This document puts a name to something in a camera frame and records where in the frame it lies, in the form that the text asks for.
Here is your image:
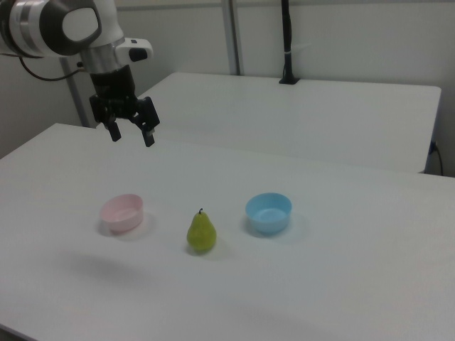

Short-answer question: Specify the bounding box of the black power cable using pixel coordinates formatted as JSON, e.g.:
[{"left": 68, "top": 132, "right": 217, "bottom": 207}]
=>
[{"left": 430, "top": 140, "right": 446, "bottom": 175}]

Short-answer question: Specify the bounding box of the white side table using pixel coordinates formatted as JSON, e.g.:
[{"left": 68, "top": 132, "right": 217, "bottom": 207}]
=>
[{"left": 136, "top": 72, "right": 443, "bottom": 175}]

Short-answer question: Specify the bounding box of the blue plastic bowl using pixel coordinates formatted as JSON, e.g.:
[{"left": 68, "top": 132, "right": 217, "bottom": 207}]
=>
[{"left": 245, "top": 192, "right": 293, "bottom": 236}]

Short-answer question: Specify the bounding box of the green pear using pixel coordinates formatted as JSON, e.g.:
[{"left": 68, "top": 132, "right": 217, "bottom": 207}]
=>
[{"left": 186, "top": 207, "right": 218, "bottom": 255}]

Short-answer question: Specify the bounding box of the dark robot cable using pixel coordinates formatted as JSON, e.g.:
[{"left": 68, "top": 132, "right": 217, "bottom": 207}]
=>
[{"left": 18, "top": 55, "right": 87, "bottom": 82}]

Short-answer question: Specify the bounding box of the black camera pole with base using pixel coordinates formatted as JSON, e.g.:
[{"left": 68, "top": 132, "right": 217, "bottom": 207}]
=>
[{"left": 279, "top": 0, "right": 301, "bottom": 85}]

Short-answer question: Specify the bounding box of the pink plastic bowl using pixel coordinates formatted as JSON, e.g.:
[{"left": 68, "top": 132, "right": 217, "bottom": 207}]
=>
[{"left": 99, "top": 193, "right": 145, "bottom": 235}]

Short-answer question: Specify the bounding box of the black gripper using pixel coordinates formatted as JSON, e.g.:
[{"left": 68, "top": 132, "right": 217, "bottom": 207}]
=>
[{"left": 88, "top": 66, "right": 161, "bottom": 148}]

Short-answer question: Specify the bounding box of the grey metal partition post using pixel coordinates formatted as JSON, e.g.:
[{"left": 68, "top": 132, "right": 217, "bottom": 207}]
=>
[
  {"left": 58, "top": 56, "right": 92, "bottom": 128},
  {"left": 220, "top": 0, "right": 247, "bottom": 77}
]

